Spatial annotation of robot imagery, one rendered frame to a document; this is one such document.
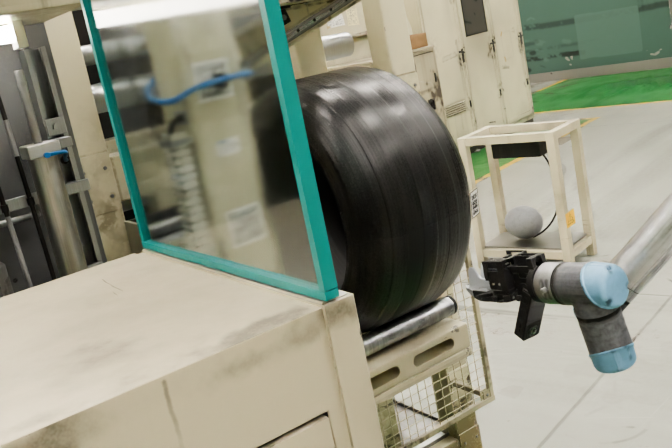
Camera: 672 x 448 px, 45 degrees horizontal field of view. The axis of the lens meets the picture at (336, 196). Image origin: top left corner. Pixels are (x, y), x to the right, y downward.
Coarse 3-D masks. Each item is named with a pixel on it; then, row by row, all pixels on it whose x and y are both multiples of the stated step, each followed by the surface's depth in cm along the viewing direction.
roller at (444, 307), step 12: (444, 300) 183; (420, 312) 179; (432, 312) 180; (444, 312) 182; (396, 324) 175; (408, 324) 176; (420, 324) 178; (432, 324) 181; (372, 336) 172; (384, 336) 172; (396, 336) 174; (372, 348) 171
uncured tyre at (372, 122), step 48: (336, 96) 163; (384, 96) 166; (336, 144) 158; (384, 144) 158; (432, 144) 163; (336, 192) 159; (384, 192) 155; (432, 192) 161; (336, 240) 210; (384, 240) 156; (432, 240) 162; (384, 288) 161; (432, 288) 171
